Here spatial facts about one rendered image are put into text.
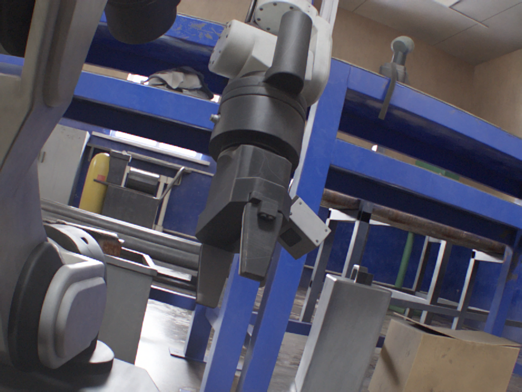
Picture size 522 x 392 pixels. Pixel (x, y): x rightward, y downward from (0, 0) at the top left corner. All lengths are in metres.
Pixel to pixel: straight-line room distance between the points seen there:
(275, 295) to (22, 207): 0.92
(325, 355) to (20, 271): 1.18
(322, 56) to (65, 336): 0.40
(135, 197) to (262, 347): 3.75
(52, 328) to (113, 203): 4.49
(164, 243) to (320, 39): 2.88
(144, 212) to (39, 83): 4.66
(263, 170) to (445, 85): 7.29
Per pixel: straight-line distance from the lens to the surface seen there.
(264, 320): 1.35
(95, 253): 0.82
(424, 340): 1.70
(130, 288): 1.43
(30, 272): 0.55
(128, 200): 5.02
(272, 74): 0.58
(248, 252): 0.49
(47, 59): 0.38
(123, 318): 1.45
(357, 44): 7.36
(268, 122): 0.56
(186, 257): 3.44
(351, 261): 2.74
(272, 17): 0.72
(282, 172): 0.55
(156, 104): 1.32
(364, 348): 1.62
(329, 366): 1.62
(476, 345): 1.79
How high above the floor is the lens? 0.41
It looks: 3 degrees up
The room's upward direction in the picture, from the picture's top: 15 degrees clockwise
